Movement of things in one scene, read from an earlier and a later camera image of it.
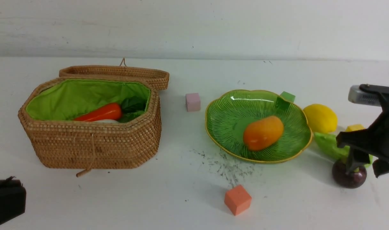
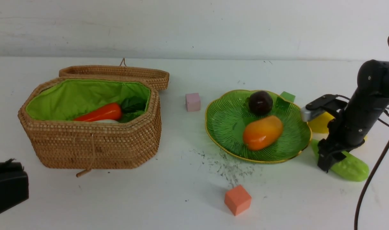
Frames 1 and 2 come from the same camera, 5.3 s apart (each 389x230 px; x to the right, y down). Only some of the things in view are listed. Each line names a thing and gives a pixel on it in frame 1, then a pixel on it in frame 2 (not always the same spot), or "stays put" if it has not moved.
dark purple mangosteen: (352, 180) -> (260, 103)
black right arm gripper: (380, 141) -> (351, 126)
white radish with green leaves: (106, 121) stays put
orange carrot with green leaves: (121, 110) stays put
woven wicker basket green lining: (50, 105) stays put
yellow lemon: (321, 119) stays put
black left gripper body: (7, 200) -> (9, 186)
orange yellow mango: (260, 134) stays put
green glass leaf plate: (228, 112) stays put
